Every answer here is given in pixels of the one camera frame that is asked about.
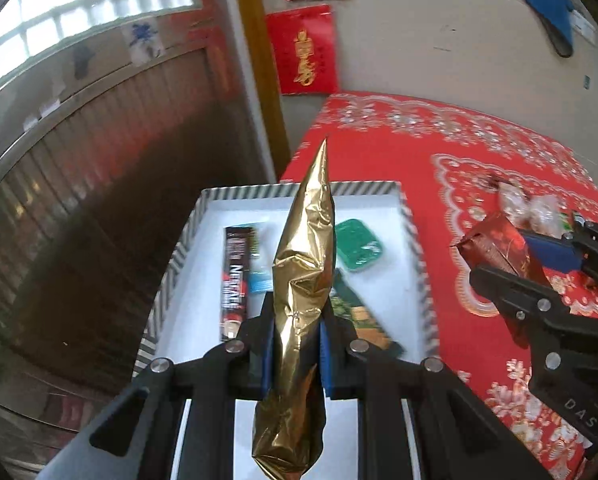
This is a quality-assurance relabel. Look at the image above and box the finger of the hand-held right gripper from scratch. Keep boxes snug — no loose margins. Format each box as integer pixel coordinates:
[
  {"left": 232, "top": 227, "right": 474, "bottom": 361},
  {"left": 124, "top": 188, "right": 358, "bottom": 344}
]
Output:
[
  {"left": 522, "top": 219, "right": 598, "bottom": 291},
  {"left": 469, "top": 266, "right": 580, "bottom": 381}
]

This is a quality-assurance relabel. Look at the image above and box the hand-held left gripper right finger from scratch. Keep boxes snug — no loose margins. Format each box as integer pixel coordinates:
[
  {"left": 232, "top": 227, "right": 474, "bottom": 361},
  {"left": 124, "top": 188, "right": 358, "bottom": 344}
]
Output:
[{"left": 319, "top": 306, "right": 555, "bottom": 480}]

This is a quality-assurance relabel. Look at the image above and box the white wall fixture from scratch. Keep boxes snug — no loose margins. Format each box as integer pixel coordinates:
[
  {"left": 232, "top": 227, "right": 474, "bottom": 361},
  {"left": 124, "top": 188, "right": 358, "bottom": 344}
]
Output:
[{"left": 572, "top": 10, "right": 597, "bottom": 38}]

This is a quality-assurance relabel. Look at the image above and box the dark green cracker packet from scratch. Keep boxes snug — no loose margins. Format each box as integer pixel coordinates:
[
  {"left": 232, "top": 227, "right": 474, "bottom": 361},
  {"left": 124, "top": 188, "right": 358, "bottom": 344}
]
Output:
[{"left": 329, "top": 269, "right": 405, "bottom": 361}]

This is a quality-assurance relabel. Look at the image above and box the wooden door frame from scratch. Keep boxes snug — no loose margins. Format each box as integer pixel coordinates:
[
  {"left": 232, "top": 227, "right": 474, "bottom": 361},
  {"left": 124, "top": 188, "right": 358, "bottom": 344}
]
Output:
[{"left": 229, "top": 0, "right": 292, "bottom": 183}]

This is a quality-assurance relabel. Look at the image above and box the striped cardboard box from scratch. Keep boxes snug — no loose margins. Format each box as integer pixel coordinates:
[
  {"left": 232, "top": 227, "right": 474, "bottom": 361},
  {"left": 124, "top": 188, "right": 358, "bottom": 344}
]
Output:
[{"left": 131, "top": 180, "right": 442, "bottom": 480}]

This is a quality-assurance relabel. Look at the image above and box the blue and white paper sticker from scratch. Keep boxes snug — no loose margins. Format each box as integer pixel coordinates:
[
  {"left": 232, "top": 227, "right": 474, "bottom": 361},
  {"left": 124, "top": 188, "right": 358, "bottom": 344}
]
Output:
[{"left": 124, "top": 22, "right": 165, "bottom": 66}]

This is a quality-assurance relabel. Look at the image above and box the dark paper sticker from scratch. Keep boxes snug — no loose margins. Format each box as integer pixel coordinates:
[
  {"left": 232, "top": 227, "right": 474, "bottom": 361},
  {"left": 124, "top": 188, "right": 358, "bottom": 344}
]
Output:
[{"left": 71, "top": 42, "right": 92, "bottom": 78}]

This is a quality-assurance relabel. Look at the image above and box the red floral tablecloth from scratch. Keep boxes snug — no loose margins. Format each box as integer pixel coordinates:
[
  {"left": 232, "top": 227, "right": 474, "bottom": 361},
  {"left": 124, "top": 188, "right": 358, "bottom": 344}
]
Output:
[{"left": 279, "top": 91, "right": 598, "bottom": 480}]

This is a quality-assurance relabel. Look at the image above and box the green round-cornered packet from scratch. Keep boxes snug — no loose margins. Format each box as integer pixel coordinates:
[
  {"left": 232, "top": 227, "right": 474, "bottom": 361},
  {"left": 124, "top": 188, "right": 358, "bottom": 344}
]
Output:
[{"left": 335, "top": 218, "right": 385, "bottom": 273}]

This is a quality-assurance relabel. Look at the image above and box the blue cloth on wall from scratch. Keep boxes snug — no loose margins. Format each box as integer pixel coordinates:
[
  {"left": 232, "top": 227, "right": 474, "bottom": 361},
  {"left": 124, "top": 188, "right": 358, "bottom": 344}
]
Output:
[{"left": 522, "top": 0, "right": 580, "bottom": 58}]

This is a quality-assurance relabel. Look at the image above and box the black stick packet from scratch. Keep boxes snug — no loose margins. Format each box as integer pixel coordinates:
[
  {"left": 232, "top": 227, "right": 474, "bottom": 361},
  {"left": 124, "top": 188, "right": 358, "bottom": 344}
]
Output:
[{"left": 223, "top": 226, "right": 256, "bottom": 343}]

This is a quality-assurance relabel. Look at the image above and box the clear bag of walnuts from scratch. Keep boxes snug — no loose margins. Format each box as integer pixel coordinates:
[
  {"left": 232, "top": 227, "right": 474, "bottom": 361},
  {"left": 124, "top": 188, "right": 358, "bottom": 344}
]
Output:
[{"left": 526, "top": 195, "right": 565, "bottom": 236}]

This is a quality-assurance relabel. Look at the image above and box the gold foil packet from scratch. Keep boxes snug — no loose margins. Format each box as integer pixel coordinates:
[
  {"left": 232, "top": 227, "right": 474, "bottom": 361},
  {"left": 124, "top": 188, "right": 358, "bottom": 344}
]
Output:
[{"left": 251, "top": 136, "right": 337, "bottom": 478}]

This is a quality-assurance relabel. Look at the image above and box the glass block window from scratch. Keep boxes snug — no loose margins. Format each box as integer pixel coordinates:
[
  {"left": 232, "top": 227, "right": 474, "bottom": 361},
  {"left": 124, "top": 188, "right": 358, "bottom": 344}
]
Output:
[{"left": 0, "top": 0, "right": 200, "bottom": 106}]

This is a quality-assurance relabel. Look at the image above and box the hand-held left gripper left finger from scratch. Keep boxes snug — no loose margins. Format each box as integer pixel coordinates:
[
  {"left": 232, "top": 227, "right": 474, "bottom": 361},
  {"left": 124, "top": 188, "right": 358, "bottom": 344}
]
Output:
[{"left": 39, "top": 292, "right": 280, "bottom": 480}]

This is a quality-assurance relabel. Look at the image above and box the small blue packet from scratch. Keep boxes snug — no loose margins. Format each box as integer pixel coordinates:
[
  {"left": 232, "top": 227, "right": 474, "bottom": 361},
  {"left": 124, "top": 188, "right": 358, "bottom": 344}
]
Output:
[{"left": 249, "top": 222, "right": 272, "bottom": 293}]

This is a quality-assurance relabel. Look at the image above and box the metal folding gate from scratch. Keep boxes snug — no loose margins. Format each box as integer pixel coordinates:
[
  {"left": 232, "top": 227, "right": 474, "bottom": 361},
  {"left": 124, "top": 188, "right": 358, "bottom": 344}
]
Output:
[{"left": 0, "top": 45, "right": 280, "bottom": 461}]

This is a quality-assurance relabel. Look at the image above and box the glossy dark red date packet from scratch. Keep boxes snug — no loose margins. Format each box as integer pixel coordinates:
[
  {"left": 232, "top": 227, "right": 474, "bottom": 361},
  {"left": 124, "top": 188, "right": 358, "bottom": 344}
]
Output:
[{"left": 452, "top": 211, "right": 552, "bottom": 348}]

